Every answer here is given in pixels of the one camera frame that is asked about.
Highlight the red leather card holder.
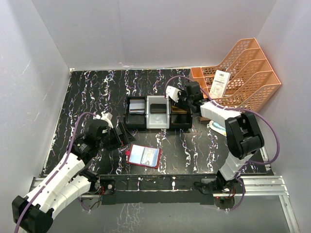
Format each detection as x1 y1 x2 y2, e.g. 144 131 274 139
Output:
125 144 162 169

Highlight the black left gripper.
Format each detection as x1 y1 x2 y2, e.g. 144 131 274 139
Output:
97 121 136 152

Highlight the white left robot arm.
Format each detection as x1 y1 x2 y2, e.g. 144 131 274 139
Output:
12 113 135 233

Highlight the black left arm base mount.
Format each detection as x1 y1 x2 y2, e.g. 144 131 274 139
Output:
72 169 115 213

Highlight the white paper receipt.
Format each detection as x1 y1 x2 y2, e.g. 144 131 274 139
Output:
209 70 230 99

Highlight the white VIP chip card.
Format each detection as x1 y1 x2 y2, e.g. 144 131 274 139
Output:
129 99 145 114

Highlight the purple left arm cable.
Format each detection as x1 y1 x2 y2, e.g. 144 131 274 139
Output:
13 112 103 233

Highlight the black bin right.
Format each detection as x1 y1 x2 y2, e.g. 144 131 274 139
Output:
169 98 192 130

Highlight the black bin left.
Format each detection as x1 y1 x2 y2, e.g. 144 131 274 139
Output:
123 96 146 130

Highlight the aluminium frame rail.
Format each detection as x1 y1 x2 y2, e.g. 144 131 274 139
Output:
18 176 299 233

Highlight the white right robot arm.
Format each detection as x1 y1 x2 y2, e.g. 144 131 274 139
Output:
165 82 264 193

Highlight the black card in white bin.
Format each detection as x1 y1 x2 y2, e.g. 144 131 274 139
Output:
149 103 167 114

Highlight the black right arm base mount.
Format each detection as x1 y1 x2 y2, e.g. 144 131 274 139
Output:
194 177 246 211

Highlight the white bin middle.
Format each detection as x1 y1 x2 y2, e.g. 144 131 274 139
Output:
146 96 170 129

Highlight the white blue tape dispenser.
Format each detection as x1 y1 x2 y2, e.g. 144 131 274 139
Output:
209 120 226 136

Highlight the black bin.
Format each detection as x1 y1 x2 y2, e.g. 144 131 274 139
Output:
123 96 146 130
169 98 192 130

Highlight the orange plastic desk organizer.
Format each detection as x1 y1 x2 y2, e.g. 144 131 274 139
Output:
190 38 281 112

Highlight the gold magnetic stripe card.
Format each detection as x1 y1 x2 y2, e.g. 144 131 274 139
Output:
171 105 187 114

